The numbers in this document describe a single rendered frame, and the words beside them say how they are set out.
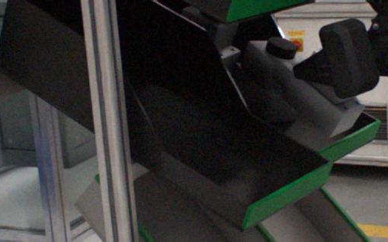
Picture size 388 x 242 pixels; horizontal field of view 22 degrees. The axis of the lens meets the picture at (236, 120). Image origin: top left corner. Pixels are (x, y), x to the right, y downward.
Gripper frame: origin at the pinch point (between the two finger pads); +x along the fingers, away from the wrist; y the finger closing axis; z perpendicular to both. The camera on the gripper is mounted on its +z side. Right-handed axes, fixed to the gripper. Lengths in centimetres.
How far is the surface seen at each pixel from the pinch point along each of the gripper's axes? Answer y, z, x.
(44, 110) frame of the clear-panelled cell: -34, 5, 75
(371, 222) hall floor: -286, -75, 171
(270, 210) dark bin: 15.4, -9.8, 0.8
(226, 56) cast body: -1.7, 3.3, 13.3
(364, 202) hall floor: -309, -71, 185
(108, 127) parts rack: 22.1, 0.0, 8.8
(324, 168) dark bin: 7.5, -8.5, -0.1
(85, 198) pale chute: 18.6, -5.4, 17.1
